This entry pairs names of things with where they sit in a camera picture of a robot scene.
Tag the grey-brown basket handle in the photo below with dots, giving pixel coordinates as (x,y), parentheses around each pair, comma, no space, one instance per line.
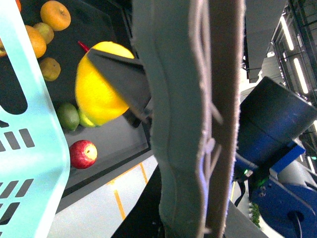
(192,53)

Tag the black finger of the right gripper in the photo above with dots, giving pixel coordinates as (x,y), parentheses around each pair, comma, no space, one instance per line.
(128,78)

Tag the green lime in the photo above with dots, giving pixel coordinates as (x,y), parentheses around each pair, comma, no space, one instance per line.
(84,121)
(68,116)

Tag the yellow lemon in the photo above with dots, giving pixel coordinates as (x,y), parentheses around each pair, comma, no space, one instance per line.
(95,96)

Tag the brownish yellow fruit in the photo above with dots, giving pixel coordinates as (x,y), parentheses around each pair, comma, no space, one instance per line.
(50,69)

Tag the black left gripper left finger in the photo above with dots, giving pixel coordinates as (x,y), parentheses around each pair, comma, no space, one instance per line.
(144,220)

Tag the small greenish yellow fruit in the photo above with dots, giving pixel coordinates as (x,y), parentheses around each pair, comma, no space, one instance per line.
(46,31)

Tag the red-yellow apple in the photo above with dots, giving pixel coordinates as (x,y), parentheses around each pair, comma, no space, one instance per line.
(83,154)

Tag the light blue shopping basket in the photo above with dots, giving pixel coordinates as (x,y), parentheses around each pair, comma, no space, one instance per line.
(34,156)

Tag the green lime upper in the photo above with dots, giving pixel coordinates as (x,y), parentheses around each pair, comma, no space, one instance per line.
(68,116)

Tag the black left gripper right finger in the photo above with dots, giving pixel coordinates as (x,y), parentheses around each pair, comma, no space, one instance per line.
(239,226)

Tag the blue robot right arm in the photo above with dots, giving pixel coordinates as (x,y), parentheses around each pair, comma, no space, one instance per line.
(271,119)

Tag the red chili pepper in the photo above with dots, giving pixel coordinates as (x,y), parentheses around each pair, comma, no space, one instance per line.
(83,46)

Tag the yellow-orange apple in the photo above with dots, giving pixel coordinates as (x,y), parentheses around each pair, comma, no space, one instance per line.
(55,15)

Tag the green lime lower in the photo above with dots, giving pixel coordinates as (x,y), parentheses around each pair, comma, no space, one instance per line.
(84,121)

